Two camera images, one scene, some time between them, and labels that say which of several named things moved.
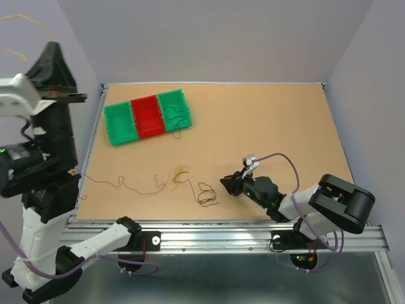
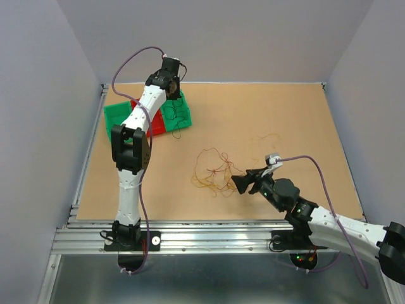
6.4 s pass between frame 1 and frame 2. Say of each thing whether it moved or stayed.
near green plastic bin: stayed
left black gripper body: moved
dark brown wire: moved
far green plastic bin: stayed
